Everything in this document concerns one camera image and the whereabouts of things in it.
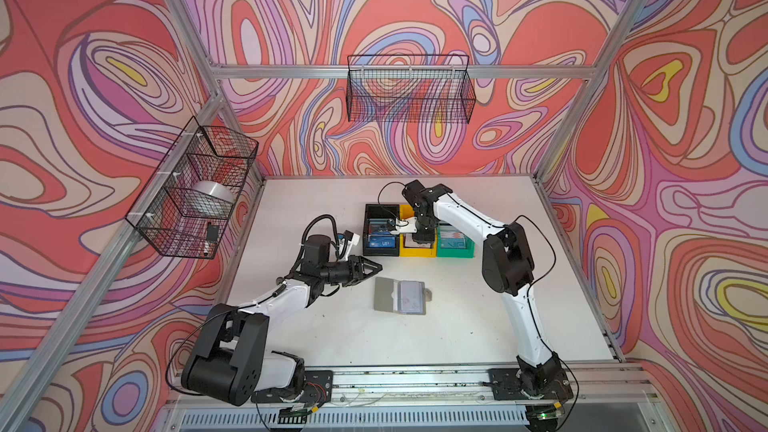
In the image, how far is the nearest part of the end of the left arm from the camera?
2.44 feet

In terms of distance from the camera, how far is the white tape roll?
27.8 inches

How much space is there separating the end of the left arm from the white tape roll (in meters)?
0.29
